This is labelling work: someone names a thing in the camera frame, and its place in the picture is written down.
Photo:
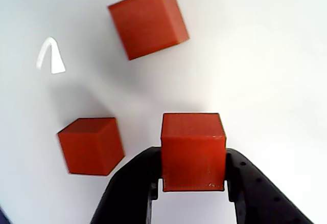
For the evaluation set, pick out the red cube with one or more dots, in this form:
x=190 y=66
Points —
x=89 y=149
x=148 y=24
x=192 y=157

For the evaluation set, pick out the blue woven table cloth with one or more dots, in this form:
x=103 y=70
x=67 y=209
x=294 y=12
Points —
x=2 y=219

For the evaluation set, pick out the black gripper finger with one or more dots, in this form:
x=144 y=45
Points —
x=127 y=196
x=255 y=203

